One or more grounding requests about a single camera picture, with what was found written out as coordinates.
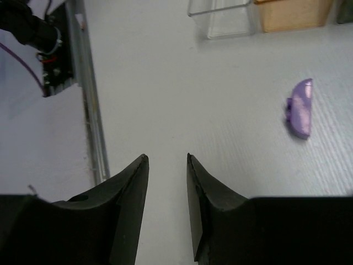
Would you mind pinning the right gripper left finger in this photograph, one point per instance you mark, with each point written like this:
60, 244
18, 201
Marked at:
99, 226

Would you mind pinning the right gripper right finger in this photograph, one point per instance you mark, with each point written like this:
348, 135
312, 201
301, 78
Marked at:
228, 228

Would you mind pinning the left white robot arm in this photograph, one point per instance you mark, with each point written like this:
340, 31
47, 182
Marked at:
28, 29

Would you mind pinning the purple arched lego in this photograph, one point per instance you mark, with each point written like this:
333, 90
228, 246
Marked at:
298, 112

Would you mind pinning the clear translucent container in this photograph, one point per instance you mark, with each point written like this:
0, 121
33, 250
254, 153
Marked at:
217, 19

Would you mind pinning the grey translucent container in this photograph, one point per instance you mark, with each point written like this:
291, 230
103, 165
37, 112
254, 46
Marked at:
345, 12

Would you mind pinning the aluminium table rail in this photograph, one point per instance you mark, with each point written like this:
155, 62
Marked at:
85, 76

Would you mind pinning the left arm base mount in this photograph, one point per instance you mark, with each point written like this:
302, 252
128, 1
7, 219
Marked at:
57, 69

